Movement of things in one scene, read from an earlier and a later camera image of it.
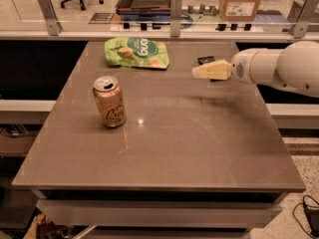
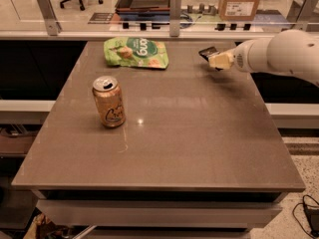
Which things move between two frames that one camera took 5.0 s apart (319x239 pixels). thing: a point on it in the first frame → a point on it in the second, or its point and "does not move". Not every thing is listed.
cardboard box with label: (240, 2) does not move
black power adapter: (313, 218) does not move
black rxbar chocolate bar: (204, 60) → (207, 52)
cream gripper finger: (201, 72) → (228, 53)
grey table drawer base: (160, 214) does not move
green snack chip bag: (137, 52) does not move
